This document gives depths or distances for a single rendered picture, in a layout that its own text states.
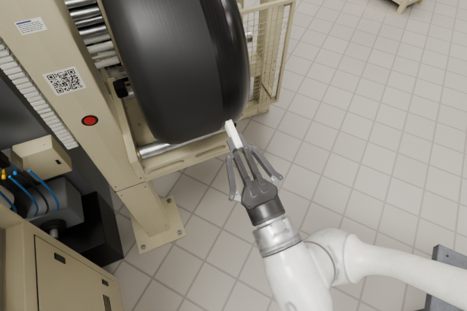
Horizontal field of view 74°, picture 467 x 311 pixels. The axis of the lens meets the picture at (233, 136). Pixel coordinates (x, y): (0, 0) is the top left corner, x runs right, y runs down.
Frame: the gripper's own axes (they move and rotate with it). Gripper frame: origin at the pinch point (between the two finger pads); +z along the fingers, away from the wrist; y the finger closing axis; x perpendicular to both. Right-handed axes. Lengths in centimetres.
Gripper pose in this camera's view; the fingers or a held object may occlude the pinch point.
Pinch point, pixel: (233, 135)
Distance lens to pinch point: 70.7
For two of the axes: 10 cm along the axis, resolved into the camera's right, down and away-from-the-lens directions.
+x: -1.0, 3.6, 9.3
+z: -3.8, -8.8, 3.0
